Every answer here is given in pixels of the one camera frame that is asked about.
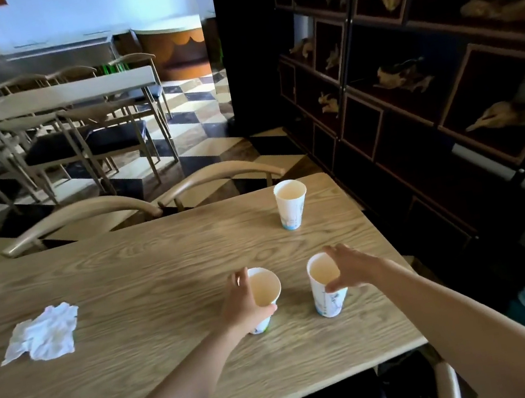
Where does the person's right hand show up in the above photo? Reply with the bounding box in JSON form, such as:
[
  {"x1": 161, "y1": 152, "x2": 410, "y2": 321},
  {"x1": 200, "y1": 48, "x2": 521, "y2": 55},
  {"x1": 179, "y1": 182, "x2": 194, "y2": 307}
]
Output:
[{"x1": 318, "y1": 236, "x2": 389, "y2": 295}]

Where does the person's left hand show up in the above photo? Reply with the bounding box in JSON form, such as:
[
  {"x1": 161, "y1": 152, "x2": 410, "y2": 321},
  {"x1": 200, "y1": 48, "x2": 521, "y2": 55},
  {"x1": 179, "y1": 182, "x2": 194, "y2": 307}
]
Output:
[{"x1": 212, "y1": 262, "x2": 282, "y2": 338}]

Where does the white paper cup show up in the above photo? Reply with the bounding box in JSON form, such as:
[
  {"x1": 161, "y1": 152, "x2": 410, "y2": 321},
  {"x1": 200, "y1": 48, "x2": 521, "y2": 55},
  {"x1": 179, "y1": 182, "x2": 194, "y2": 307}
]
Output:
[
  {"x1": 304, "y1": 249, "x2": 353, "y2": 321},
  {"x1": 272, "y1": 177, "x2": 313, "y2": 232},
  {"x1": 238, "y1": 264, "x2": 289, "y2": 336}
]

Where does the person's right forearm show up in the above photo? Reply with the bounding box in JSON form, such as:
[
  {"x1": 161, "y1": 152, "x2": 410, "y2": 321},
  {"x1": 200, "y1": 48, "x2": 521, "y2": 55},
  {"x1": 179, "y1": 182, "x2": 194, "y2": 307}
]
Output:
[{"x1": 377, "y1": 235, "x2": 525, "y2": 398}]

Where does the person's left forearm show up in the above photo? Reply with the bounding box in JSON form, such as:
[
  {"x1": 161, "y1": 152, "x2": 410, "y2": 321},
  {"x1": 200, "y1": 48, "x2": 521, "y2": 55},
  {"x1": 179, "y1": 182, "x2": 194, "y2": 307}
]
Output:
[{"x1": 61, "y1": 316, "x2": 264, "y2": 398}]

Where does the light wooden armchair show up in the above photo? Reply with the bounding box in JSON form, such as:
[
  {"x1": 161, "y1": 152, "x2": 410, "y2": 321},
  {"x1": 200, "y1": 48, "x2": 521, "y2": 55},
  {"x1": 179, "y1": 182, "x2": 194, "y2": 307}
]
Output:
[
  {"x1": 0, "y1": 187, "x2": 168, "y2": 260},
  {"x1": 153, "y1": 152, "x2": 290, "y2": 215}
]

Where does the dark wooden display shelf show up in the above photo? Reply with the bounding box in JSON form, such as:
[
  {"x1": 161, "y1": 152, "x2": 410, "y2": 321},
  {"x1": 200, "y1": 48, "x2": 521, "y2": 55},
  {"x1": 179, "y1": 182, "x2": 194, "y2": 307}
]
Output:
[{"x1": 263, "y1": 0, "x2": 525, "y2": 269}]

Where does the crumpled white tissue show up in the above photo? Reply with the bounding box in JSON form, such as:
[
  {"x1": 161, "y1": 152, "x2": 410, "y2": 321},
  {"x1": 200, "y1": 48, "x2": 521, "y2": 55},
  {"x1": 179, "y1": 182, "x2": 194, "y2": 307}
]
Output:
[{"x1": 0, "y1": 300, "x2": 87, "y2": 369}]

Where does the collection of driftwood ornaments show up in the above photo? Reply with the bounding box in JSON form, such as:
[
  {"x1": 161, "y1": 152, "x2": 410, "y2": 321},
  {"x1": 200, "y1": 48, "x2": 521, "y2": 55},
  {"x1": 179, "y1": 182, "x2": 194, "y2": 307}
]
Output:
[{"x1": 280, "y1": 0, "x2": 525, "y2": 164}]

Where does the group of cushioned wooden chairs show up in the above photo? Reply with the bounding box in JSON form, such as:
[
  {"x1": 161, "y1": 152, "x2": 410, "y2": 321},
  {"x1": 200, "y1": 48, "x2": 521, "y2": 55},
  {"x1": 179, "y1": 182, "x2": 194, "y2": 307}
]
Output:
[{"x1": 0, "y1": 49, "x2": 184, "y2": 216}]

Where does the round orange counter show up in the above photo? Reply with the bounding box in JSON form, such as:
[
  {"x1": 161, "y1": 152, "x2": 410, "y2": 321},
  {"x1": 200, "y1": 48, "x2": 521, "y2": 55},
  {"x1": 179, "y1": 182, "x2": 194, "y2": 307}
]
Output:
[{"x1": 132, "y1": 13, "x2": 213, "y2": 88}]

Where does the grey steel counter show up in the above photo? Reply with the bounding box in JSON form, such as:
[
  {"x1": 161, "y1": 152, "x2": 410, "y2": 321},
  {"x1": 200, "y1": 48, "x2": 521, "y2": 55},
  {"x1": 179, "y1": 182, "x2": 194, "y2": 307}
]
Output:
[{"x1": 0, "y1": 0, "x2": 120, "y2": 86}]

